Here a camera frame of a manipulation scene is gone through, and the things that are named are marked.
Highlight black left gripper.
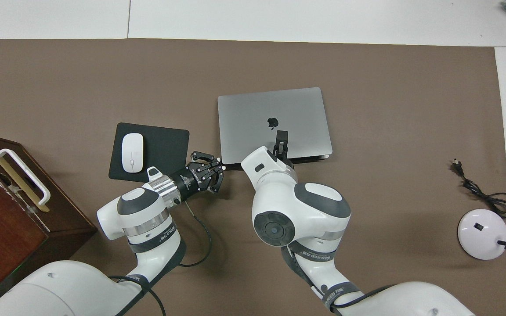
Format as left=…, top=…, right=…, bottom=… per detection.
left=172, top=151, right=226, bottom=201

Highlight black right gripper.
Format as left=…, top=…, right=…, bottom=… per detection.
left=273, top=130, right=289, bottom=164

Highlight grey Apple laptop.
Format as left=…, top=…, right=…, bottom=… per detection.
left=217, top=87, right=333, bottom=169

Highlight black mouse pad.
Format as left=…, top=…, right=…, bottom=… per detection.
left=108, top=122, right=190, bottom=187

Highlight white computer mouse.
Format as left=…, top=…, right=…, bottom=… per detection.
left=121, top=133, right=145, bottom=173

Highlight brown table mat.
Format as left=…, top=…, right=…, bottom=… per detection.
left=0, top=39, right=506, bottom=316

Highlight dark brown wooden box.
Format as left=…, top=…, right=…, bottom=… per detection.
left=0, top=130, right=98, bottom=313

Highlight white desk lamp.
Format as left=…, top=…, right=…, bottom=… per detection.
left=457, top=180, right=506, bottom=260

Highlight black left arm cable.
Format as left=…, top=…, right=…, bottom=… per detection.
left=108, top=203, right=212, bottom=316

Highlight white box handle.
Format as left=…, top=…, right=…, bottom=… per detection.
left=0, top=148, right=51, bottom=206

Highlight thin black lamp cable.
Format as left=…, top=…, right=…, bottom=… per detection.
left=451, top=159, right=506, bottom=219

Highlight brass handle backplate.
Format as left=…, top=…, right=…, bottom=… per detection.
left=0, top=149, right=51, bottom=213

